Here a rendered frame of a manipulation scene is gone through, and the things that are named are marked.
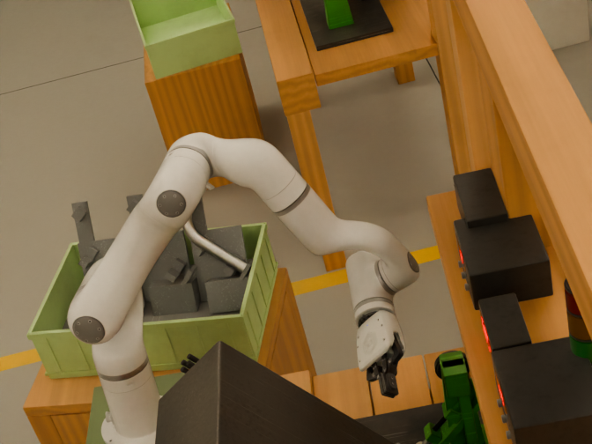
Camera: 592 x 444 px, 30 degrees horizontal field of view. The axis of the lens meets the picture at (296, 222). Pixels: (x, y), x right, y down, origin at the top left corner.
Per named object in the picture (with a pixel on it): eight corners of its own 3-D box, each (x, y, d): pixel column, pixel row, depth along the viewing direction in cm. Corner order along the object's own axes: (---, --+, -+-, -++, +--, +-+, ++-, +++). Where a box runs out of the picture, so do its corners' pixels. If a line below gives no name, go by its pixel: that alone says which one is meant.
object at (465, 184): (471, 255, 189) (466, 222, 185) (456, 206, 202) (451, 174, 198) (512, 246, 189) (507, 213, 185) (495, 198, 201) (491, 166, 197)
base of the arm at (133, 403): (93, 455, 256) (72, 394, 246) (111, 400, 272) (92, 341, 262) (173, 449, 253) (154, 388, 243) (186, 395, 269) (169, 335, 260)
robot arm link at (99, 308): (121, 317, 252) (100, 363, 239) (75, 292, 250) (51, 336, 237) (225, 161, 226) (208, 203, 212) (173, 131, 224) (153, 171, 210)
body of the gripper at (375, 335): (346, 327, 227) (353, 373, 220) (375, 299, 221) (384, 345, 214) (375, 336, 231) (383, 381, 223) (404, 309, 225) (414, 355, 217)
